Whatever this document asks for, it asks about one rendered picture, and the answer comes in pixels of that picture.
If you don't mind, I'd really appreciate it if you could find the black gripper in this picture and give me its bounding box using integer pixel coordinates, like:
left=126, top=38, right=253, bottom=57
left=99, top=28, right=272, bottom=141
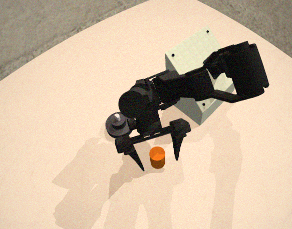
left=115, top=106, right=191, bottom=171

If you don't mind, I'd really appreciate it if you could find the dark grey round pedestal with silver shaft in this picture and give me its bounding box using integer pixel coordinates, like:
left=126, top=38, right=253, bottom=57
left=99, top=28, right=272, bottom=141
left=105, top=112, right=132, bottom=138

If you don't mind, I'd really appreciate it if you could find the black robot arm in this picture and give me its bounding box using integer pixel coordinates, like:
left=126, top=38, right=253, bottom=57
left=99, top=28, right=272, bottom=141
left=118, top=41, right=269, bottom=133

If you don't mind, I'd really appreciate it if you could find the orange knob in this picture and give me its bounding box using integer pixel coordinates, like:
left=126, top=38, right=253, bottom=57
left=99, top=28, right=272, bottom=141
left=149, top=146, right=165, bottom=169

